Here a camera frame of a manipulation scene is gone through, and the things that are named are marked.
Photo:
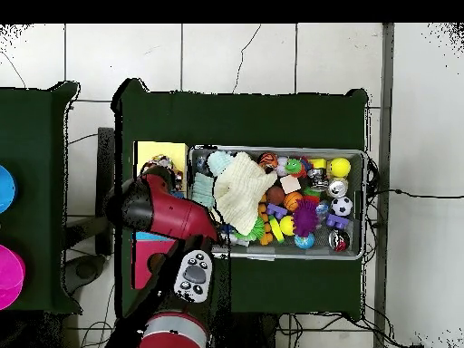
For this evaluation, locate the yellow tennis ball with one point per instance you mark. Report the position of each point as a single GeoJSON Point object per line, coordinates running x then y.
{"type": "Point", "coordinates": [340, 166]}

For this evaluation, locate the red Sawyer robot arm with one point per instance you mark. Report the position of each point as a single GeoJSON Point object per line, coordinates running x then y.
{"type": "Point", "coordinates": [174, 214]}

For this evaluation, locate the smooth yellow ball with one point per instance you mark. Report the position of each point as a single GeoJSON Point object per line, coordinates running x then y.
{"type": "Point", "coordinates": [286, 225]}

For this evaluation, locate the wooden box with three holes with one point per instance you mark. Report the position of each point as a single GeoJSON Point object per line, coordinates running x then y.
{"type": "Point", "coordinates": [163, 148]}

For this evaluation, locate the dark green table cloth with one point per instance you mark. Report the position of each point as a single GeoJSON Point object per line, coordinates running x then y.
{"type": "Point", "coordinates": [32, 127]}
{"type": "Point", "coordinates": [235, 119]}

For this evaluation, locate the magenta round disc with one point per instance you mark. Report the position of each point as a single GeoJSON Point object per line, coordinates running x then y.
{"type": "Point", "coordinates": [11, 275]}

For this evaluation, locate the green spiky monster toy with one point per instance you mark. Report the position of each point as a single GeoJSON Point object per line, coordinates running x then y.
{"type": "Point", "coordinates": [293, 166]}

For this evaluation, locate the blue round disc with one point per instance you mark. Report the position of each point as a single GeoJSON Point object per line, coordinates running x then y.
{"type": "Point", "coordinates": [7, 188]}

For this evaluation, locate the orange tiger striped toy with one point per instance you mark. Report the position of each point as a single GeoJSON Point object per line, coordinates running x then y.
{"type": "Point", "coordinates": [268, 160]}

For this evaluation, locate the light blue muslin cloth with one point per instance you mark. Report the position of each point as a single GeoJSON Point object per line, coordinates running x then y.
{"type": "Point", "coordinates": [203, 190]}

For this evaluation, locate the brown ball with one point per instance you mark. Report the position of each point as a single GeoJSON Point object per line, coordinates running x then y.
{"type": "Point", "coordinates": [276, 195]}

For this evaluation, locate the purple spiky ball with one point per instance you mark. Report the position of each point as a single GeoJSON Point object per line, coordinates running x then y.
{"type": "Point", "coordinates": [305, 217]}

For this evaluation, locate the cream muslin cloth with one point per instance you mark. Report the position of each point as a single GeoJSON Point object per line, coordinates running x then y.
{"type": "Point", "coordinates": [239, 188]}

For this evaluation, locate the orange toy basketball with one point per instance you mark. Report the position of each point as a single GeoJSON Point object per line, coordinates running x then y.
{"type": "Point", "coordinates": [293, 200]}

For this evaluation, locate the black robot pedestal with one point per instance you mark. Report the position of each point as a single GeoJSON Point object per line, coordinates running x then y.
{"type": "Point", "coordinates": [250, 333]}

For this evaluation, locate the black and white soccer ball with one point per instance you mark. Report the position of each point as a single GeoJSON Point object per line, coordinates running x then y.
{"type": "Point", "coordinates": [341, 206]}

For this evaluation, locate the confetti print cloth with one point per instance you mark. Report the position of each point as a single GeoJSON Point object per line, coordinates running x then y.
{"type": "Point", "coordinates": [163, 159]}

